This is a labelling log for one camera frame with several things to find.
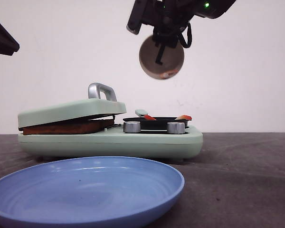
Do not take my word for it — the black frying pan green handle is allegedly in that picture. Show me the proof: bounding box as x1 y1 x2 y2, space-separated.
123 109 188 130

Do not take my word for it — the blue plate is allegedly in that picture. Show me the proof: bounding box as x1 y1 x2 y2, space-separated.
0 156 185 228

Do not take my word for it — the beige ribbed bowl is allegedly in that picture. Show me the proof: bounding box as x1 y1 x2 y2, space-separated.
139 36 185 80

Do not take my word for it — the mint green sandwich maker lid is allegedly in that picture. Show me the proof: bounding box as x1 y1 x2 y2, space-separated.
18 83 126 131

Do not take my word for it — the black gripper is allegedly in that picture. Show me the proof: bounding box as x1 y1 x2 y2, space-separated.
126 0 195 65

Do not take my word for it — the mint green breakfast maker base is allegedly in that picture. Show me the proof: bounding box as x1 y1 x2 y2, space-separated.
18 126 203 159

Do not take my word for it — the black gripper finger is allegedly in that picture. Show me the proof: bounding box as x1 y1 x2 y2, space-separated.
0 24 20 56

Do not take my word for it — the white bread slice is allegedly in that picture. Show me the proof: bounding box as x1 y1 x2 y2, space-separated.
22 119 114 135

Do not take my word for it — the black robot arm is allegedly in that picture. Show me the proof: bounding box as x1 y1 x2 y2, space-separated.
126 0 234 66

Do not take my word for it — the right silver control knob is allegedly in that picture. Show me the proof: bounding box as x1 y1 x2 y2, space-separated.
167 122 185 134

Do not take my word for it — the left silver control knob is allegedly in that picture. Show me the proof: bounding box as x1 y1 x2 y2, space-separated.
123 121 141 133

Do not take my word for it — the silver control knob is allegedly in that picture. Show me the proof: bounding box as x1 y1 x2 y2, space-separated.
123 121 141 133
167 122 185 134

